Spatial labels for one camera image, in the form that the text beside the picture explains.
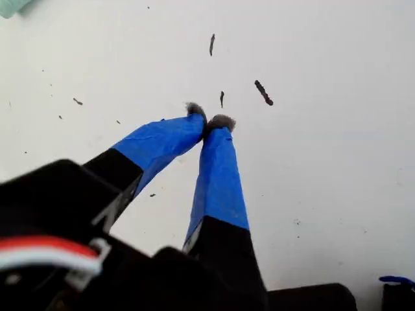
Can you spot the green t-shirt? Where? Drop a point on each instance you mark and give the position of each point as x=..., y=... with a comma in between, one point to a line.
x=9, y=8

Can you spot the short black debris sliver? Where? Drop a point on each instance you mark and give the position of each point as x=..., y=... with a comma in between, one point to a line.
x=222, y=98

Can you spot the black rod-shaped debris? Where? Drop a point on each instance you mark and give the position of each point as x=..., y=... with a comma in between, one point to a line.
x=264, y=93

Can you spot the thin black debris sliver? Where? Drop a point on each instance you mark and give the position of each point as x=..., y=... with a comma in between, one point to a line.
x=212, y=44

